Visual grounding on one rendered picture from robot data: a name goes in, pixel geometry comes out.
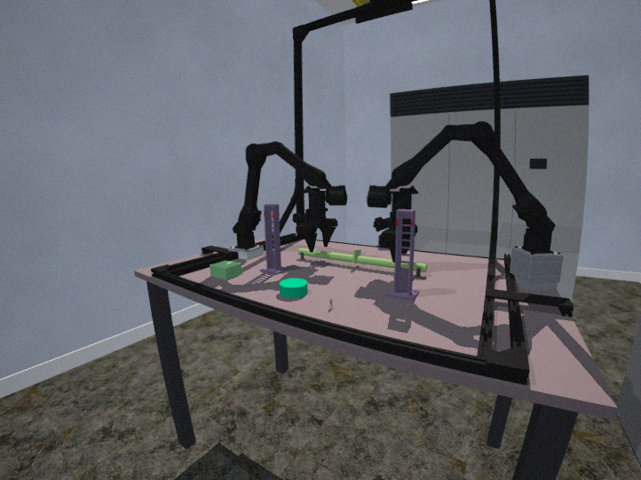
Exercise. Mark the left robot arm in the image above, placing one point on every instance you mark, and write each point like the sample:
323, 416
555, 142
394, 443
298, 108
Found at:
537, 238

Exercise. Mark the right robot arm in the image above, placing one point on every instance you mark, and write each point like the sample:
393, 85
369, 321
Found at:
255, 158

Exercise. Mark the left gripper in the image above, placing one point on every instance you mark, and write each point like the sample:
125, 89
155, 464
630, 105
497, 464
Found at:
390, 235

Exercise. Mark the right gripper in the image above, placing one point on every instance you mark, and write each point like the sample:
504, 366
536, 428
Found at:
317, 220

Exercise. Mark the green block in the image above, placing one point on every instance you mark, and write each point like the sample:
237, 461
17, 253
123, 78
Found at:
225, 270

